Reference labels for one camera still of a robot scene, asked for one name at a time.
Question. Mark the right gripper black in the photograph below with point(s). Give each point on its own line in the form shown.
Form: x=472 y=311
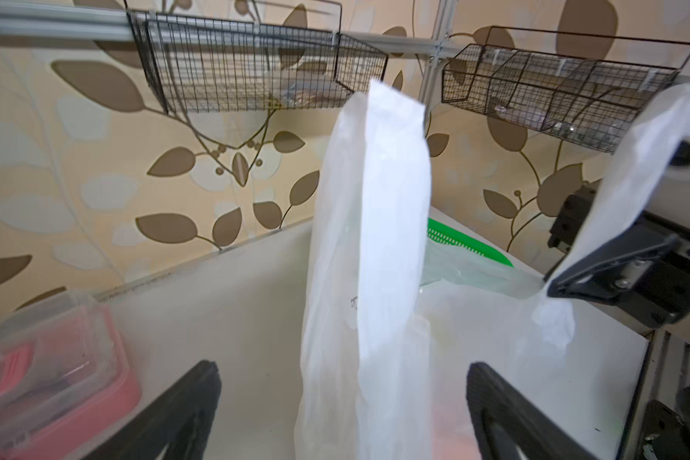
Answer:
x=645 y=271

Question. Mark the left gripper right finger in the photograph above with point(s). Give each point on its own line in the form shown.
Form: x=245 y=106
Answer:
x=507 y=426

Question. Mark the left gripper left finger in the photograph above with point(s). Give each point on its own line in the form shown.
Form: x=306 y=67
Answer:
x=177 y=425

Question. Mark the white printed plastic bag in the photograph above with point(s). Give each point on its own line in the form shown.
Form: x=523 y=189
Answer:
x=393 y=322

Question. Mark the pink transparent storage box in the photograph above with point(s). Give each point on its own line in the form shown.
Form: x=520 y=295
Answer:
x=65 y=377

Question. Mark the green plastic basket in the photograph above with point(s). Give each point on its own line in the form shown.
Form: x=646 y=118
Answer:
x=441 y=235

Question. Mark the black wire basket right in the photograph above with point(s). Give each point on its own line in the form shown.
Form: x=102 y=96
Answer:
x=585 y=89

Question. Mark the black wire basket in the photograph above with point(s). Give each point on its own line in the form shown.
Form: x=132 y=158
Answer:
x=585 y=89
x=205 y=65

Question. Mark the black wire basket back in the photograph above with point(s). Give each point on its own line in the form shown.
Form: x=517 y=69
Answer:
x=205 y=65

